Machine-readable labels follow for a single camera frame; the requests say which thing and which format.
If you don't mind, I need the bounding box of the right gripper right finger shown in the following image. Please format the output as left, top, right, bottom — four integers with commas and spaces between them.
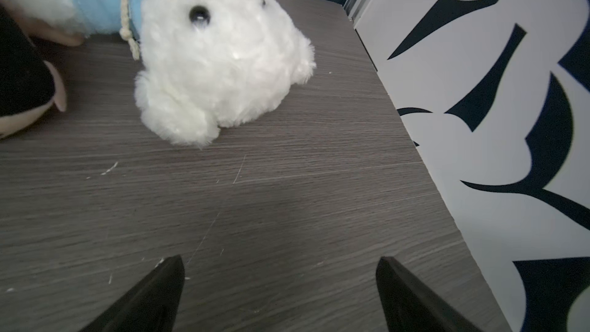
376, 257, 480, 332

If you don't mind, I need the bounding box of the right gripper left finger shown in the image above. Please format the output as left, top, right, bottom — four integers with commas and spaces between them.
82, 255, 185, 332

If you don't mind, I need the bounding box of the small doll striped hat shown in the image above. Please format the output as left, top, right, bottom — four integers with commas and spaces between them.
1, 9, 68, 138

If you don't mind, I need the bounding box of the white teddy bear blue shirt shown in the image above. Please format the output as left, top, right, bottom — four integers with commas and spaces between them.
1, 0, 316, 147

